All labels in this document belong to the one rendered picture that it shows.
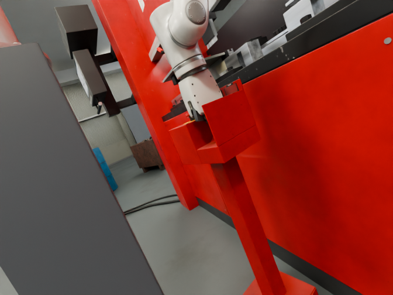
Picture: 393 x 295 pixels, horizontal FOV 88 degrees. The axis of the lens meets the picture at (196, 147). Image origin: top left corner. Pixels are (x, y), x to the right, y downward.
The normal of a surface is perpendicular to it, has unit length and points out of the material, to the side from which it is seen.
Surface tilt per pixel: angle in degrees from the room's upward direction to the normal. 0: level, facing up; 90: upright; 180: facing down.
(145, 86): 90
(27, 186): 90
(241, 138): 90
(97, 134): 90
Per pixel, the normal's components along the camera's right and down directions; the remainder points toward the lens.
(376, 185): -0.84, 0.40
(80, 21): 0.47, -0.04
